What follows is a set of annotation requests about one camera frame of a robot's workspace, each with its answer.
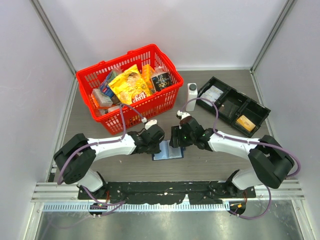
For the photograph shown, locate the blue Vileda sponge pack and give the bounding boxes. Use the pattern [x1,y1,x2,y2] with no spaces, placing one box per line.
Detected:
[99,71,118,98]

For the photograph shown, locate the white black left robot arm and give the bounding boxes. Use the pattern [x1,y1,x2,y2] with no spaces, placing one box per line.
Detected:
[53,121,165,199]

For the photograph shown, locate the gold card in tray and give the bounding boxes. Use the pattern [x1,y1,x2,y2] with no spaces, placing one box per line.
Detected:
[236,115,256,132]

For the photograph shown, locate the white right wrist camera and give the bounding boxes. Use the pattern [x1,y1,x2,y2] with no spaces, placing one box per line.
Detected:
[176,110,191,125]

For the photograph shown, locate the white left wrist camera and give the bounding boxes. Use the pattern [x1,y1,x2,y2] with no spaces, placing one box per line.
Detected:
[144,119,158,130]

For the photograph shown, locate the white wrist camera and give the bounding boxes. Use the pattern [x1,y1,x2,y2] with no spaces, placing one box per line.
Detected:
[144,119,158,130]
[176,110,191,125]

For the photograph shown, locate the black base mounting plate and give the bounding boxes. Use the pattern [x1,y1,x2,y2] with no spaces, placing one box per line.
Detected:
[91,181,256,205]

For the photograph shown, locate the white sponge pack upper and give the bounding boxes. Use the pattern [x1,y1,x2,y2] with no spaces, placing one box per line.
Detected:
[91,88,113,108]

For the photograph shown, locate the red plastic shopping basket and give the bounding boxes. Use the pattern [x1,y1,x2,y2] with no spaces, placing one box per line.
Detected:
[76,44,184,135]

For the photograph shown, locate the white sponge pack lower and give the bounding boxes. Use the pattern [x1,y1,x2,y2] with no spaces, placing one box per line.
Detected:
[99,105,120,115]

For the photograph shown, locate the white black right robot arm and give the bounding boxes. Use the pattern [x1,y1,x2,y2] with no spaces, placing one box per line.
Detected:
[169,115,295,198]

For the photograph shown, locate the white sponge pack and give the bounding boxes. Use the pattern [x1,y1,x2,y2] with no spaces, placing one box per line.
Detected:
[99,105,120,115]
[91,88,113,108]

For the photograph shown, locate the black wrapped roll package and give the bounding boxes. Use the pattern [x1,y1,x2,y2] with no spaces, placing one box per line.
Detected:
[151,66,173,92]

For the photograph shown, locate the yellow Lays chips bag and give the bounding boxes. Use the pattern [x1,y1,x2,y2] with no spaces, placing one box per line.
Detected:
[108,64,152,105]

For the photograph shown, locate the black cards in tray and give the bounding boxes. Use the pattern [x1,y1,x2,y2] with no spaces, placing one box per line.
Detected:
[219,100,239,118]

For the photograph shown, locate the orange snack box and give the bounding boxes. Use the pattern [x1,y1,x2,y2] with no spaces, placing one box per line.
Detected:
[142,64,156,93]

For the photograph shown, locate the white cards in tray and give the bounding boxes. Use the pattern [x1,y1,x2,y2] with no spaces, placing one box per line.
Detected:
[201,85,224,103]

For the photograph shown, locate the white bottle grey cap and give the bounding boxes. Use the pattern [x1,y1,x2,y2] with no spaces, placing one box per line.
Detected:
[185,83,198,112]

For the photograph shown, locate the blue leather card holder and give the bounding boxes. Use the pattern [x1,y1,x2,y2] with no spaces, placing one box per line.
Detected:
[152,140,184,161]

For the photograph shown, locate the black compartment tray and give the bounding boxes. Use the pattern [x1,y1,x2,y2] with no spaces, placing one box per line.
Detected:
[196,76,271,137]

